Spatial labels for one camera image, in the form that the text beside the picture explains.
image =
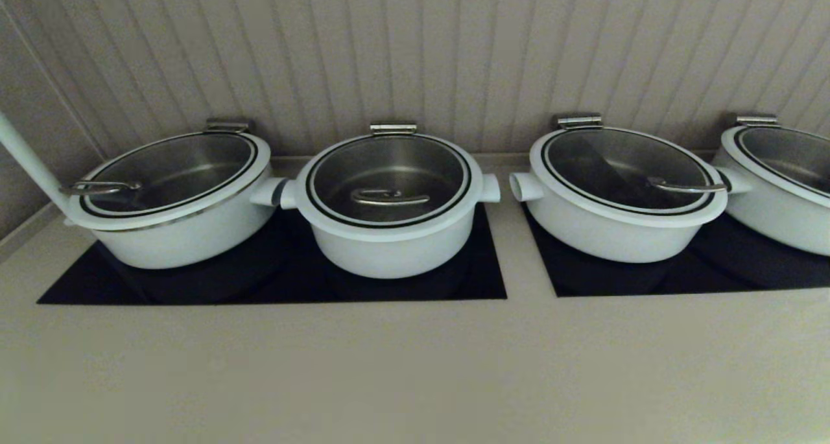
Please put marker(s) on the glass lid with white rim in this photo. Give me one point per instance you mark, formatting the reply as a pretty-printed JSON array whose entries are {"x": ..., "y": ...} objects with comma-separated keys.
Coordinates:
[
  {"x": 389, "y": 234},
  {"x": 648, "y": 221},
  {"x": 797, "y": 152},
  {"x": 194, "y": 216}
]

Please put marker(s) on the white deep cooking pot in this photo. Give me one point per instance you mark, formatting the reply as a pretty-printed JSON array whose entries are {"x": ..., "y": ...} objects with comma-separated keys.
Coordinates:
[{"x": 389, "y": 256}]

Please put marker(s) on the white shallow cooking pot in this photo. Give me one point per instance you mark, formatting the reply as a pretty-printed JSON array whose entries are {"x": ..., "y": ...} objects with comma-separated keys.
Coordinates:
[
  {"x": 194, "y": 246},
  {"x": 778, "y": 223},
  {"x": 603, "y": 236}
]

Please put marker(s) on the black glass induction cooktop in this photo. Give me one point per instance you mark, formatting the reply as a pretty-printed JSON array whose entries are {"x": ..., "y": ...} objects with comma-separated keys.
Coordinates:
[
  {"x": 259, "y": 285},
  {"x": 713, "y": 272}
]

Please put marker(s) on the white round rod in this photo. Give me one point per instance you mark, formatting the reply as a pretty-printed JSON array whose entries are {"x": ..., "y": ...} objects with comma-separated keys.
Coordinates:
[{"x": 26, "y": 155}]

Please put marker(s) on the chrome hinge bracket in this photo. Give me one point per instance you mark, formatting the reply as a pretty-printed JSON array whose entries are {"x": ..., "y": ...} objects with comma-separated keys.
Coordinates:
[
  {"x": 227, "y": 126},
  {"x": 393, "y": 128},
  {"x": 579, "y": 120},
  {"x": 756, "y": 120}
]

